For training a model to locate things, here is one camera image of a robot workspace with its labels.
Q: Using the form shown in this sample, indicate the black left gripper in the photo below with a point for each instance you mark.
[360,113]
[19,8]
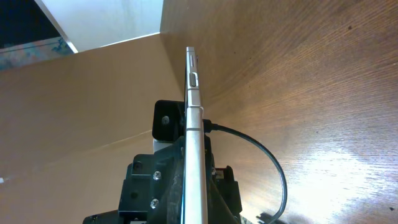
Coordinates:
[153,187]

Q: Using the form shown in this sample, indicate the black smartphone silver frame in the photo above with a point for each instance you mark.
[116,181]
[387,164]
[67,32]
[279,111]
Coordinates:
[194,182]

